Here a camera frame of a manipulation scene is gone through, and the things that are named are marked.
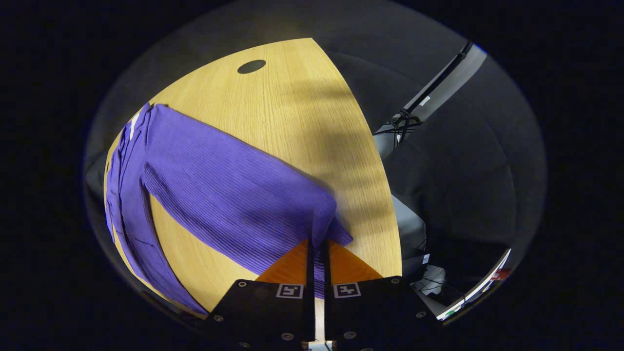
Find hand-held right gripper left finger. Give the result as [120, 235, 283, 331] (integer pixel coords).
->
[207, 239, 317, 351]

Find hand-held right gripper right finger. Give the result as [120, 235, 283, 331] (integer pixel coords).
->
[323, 239, 439, 351]

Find purple button shirt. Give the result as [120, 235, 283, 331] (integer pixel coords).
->
[104, 101, 354, 316]

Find white panel with coloured edge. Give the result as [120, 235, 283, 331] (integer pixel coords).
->
[435, 248, 512, 322]

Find black tripod stand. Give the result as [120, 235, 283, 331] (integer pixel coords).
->
[373, 41, 474, 147]

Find black table grommet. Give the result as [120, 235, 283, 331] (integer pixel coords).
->
[237, 59, 267, 75]

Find grey white upright beam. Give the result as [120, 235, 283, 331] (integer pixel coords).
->
[407, 43, 488, 122]

